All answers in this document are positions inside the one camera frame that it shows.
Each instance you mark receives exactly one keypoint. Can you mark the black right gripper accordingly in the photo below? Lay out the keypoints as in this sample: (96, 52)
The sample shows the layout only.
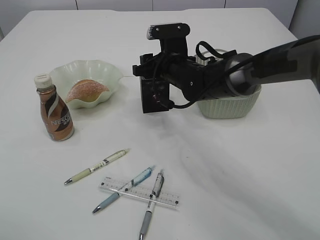
(196, 81)

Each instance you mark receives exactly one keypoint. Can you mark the cream white ballpoint pen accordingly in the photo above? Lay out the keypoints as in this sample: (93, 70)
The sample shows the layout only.
(106, 161)

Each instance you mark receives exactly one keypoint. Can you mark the golden bread loaf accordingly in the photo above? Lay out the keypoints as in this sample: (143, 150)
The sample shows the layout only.
(86, 90)

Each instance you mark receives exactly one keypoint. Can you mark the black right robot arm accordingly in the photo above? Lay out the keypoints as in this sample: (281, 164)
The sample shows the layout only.
(233, 74)

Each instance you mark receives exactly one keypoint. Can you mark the pale green wavy glass bowl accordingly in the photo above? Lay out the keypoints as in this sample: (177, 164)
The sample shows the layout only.
(65, 76)

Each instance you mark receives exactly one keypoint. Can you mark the clear plastic ruler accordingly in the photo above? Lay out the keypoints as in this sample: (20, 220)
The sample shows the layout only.
(141, 192)

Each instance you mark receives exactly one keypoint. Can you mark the pale green woven plastic basket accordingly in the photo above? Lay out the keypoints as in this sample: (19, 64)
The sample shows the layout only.
(228, 108)

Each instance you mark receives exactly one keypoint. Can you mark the grey patterned ballpoint pen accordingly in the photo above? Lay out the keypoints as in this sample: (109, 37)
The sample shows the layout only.
(151, 204)

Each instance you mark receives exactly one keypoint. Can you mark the black mesh pen holder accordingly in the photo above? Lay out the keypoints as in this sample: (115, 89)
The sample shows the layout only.
(154, 97)

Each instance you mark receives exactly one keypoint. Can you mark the brown Nescafe coffee bottle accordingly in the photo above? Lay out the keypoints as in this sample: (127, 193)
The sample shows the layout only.
(54, 112)

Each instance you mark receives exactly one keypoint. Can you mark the light blue ballpoint pen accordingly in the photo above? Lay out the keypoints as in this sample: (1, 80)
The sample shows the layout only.
(132, 183)

